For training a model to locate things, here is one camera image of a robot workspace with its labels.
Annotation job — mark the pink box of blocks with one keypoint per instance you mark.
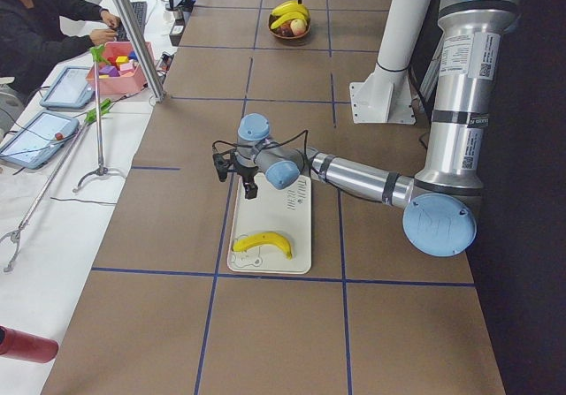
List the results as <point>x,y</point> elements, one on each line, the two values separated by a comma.
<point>123,74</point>

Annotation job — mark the red bottle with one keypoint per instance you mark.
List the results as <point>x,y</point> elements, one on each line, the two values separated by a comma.
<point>19,345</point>

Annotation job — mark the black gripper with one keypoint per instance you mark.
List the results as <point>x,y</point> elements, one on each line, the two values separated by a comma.
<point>244,171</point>

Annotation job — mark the black keyboard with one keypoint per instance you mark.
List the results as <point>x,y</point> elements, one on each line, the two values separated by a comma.
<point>140,12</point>

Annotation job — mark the blue teach pendant tablet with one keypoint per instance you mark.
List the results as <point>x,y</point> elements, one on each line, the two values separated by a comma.
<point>70,90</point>

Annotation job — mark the aluminium frame post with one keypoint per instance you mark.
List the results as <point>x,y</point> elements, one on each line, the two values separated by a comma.
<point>141,49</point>

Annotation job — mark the white bear tray plate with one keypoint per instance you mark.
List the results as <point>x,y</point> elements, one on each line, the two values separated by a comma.
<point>286,211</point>

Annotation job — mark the white camera mast with base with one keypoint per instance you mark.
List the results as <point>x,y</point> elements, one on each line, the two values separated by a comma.
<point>384,97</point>

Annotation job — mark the brown wicker basket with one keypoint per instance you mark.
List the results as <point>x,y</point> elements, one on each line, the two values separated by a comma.
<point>272,18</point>

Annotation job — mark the green handled grabber tool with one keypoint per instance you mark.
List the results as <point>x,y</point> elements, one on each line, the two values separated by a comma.
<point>101,171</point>

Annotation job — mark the yellow banana carried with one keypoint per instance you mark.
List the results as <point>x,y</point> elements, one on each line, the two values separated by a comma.
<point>291,15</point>
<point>264,238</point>

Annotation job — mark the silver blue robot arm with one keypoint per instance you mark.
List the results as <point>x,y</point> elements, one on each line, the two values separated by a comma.
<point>440,202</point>

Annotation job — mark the black power box white label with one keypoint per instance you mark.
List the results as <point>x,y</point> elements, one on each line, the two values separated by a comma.
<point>176,32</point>

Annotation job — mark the seated person in black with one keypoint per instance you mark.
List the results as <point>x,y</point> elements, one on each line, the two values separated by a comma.
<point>32,42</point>

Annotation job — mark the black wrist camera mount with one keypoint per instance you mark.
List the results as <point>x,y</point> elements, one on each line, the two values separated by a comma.
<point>223,163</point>

